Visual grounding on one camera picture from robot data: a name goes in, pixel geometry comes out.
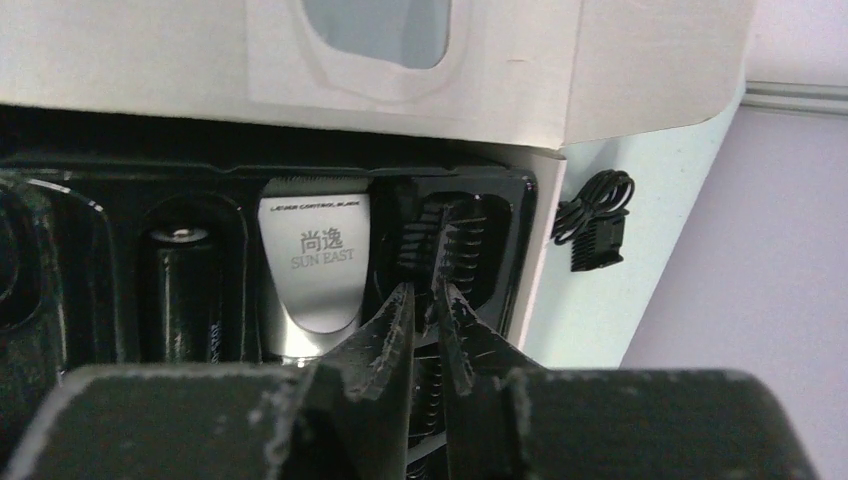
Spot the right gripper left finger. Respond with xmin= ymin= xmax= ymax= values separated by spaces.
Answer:
xmin=3 ymin=283 xmax=415 ymax=479

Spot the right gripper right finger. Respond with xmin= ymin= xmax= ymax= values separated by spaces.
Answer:
xmin=434 ymin=282 xmax=817 ymax=479

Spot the black clipper guard comb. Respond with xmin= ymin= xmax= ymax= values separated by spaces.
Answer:
xmin=396 ymin=196 xmax=487 ymax=332

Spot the black charging cable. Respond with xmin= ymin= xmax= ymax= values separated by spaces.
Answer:
xmin=551 ymin=169 xmax=636 ymax=248

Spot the white cardboard kit box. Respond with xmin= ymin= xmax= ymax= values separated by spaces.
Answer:
xmin=1 ymin=1 xmax=756 ymax=348

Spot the silver black hair clipper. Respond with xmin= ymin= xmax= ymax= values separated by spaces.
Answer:
xmin=257 ymin=177 xmax=371 ymax=366

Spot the black plastic tray insert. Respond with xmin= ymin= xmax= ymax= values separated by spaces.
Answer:
xmin=0 ymin=105 xmax=539 ymax=480

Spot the aluminium frame rail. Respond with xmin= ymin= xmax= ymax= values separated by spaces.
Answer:
xmin=741 ymin=81 xmax=847 ymax=117

